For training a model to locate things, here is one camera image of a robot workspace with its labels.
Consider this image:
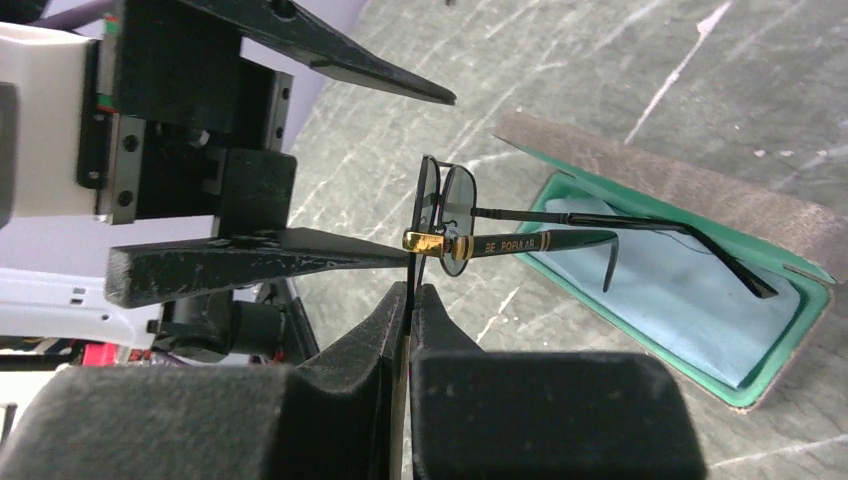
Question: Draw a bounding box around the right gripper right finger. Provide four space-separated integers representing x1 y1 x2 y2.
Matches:
410 284 707 479

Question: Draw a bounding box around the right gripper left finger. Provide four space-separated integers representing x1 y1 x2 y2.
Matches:
1 282 406 479

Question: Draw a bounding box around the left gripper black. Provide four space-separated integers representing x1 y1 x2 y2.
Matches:
89 0 457 309

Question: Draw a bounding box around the light blue cleaning cloth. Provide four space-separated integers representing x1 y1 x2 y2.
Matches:
534 230 801 387

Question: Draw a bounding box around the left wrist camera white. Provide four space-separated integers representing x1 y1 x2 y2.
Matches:
1 23 95 224

